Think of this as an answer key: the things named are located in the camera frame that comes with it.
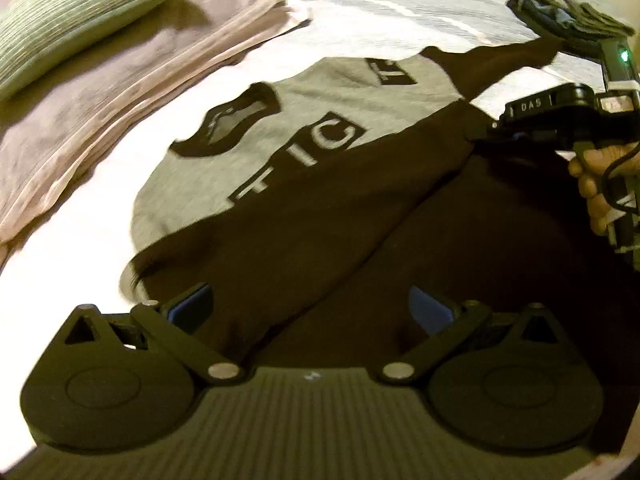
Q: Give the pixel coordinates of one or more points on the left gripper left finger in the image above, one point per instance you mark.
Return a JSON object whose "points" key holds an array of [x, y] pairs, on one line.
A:
{"points": [[173, 326]]}

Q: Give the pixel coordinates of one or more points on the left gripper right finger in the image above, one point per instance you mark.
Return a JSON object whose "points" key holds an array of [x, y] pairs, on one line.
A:
{"points": [[448, 327]]}

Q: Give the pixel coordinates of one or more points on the grey and black TJC sweater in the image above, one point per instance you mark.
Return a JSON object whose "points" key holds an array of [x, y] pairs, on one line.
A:
{"points": [[316, 269]]}

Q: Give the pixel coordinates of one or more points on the person's right hand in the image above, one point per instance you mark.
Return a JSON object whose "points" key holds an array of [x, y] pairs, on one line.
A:
{"points": [[589, 171]]}

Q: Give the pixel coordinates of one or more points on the stack of folded clothes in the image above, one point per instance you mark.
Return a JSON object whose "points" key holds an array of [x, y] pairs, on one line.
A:
{"points": [[578, 23]]}

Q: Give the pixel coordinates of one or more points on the pink grey bedspread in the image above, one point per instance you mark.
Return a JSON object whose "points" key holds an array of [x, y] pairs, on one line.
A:
{"points": [[135, 195]]}

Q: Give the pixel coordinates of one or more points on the green knitted cushion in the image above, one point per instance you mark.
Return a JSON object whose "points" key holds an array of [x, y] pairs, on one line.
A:
{"points": [[37, 35]]}

